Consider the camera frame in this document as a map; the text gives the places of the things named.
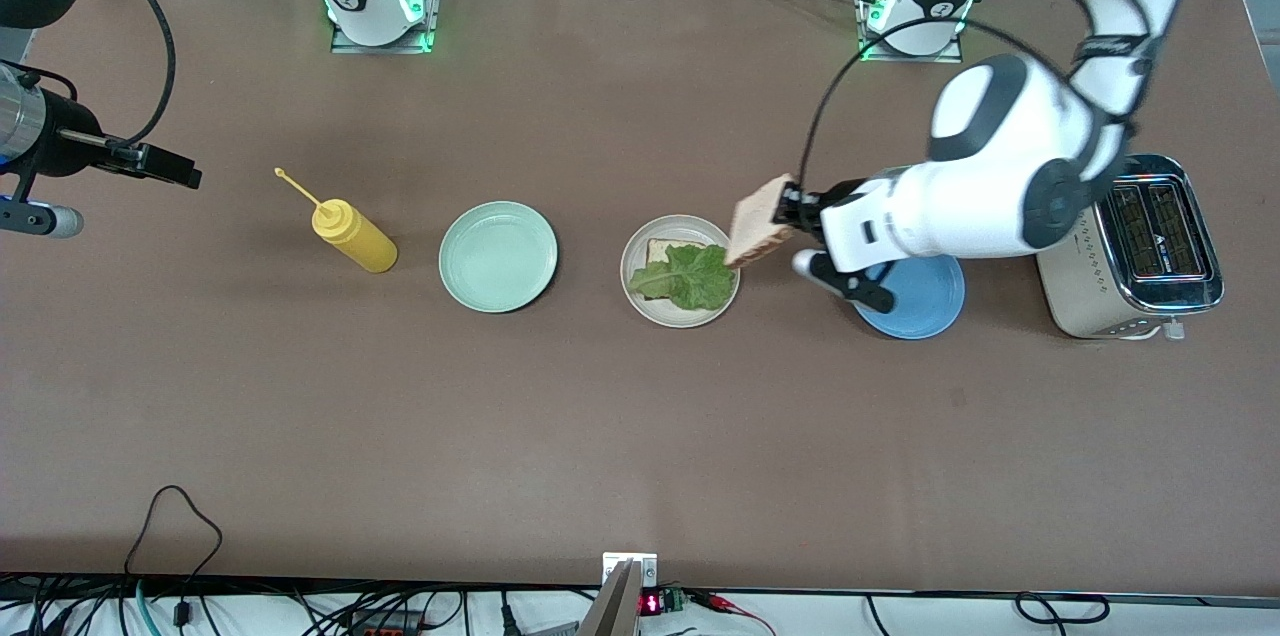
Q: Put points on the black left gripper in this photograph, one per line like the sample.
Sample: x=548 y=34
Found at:
x=806 y=207

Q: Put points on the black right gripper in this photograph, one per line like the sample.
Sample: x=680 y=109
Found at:
x=68 y=140

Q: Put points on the dark-crust toast bread slice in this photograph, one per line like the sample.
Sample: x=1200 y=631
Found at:
x=758 y=226

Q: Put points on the green lettuce leaf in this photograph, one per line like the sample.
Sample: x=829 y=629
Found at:
x=695 y=281

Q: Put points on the pale-crust toast bread slice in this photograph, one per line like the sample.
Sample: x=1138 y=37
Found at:
x=660 y=251

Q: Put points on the yellow mustard squeeze bottle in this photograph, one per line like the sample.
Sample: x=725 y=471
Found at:
x=355 y=236

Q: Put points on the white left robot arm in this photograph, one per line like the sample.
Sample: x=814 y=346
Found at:
x=1000 y=186

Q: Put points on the beige plate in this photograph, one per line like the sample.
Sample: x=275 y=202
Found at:
x=680 y=319

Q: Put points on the blue plate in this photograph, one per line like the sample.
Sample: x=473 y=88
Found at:
x=925 y=301

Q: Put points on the mint green plate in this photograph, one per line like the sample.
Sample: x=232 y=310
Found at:
x=498 y=256

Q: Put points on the beige chrome toaster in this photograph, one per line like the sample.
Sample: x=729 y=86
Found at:
x=1150 y=246

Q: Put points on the red LED display board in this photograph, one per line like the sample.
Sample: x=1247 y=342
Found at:
x=652 y=604

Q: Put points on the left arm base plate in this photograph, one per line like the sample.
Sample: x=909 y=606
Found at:
x=915 y=58

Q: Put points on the grey camera mount bar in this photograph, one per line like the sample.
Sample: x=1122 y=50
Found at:
x=612 y=611

